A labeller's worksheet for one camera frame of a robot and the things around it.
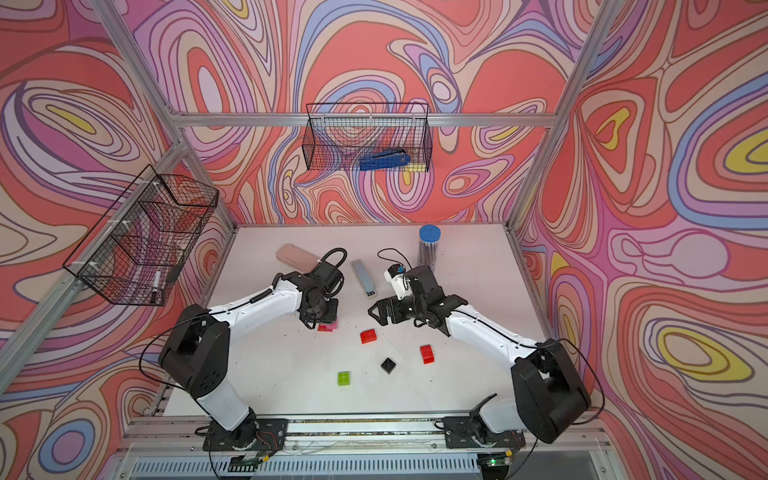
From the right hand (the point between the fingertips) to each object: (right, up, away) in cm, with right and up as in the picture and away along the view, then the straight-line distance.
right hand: (384, 315), depth 83 cm
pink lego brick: (-19, -6, +8) cm, 21 cm away
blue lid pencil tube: (+14, +21, +8) cm, 26 cm away
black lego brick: (+1, -14, 0) cm, 15 cm away
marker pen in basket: (-56, +10, -11) cm, 58 cm away
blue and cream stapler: (-6, +7, +15) cm, 18 cm away
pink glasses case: (-32, +16, +23) cm, 42 cm away
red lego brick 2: (+12, -12, +1) cm, 17 cm away
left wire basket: (-63, +17, -10) cm, 66 cm away
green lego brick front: (-11, -17, -1) cm, 21 cm away
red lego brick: (-5, -8, +6) cm, 11 cm away
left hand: (-16, -2, +6) cm, 17 cm away
